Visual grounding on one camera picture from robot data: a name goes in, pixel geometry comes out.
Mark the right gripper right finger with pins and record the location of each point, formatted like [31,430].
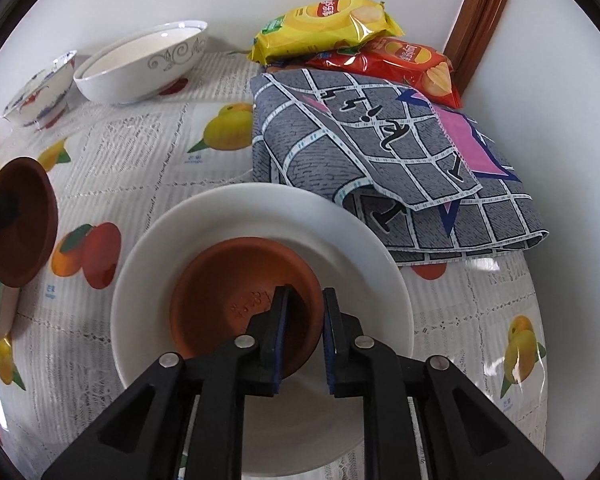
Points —
[422,419]

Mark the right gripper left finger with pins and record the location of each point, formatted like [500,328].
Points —
[184,418]

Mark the brown small bowl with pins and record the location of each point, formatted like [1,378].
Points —
[228,283]
[27,243]

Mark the pink square plate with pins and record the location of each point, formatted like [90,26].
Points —
[8,306]

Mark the blue patterned footed bowl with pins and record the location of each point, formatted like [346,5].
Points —
[44,97]

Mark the fruit print tablecloth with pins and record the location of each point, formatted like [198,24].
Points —
[126,167]

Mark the large white bowl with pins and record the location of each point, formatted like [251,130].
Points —
[131,83]

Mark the inner white patterned bowl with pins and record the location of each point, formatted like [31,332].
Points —
[168,44]

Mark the grey checked folded cloth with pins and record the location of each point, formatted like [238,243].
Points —
[422,177]

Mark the yellow chip bag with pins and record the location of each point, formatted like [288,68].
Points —
[324,26]

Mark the red chip bag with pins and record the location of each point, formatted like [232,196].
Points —
[422,67]

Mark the brown wooden door frame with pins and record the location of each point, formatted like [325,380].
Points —
[470,36]

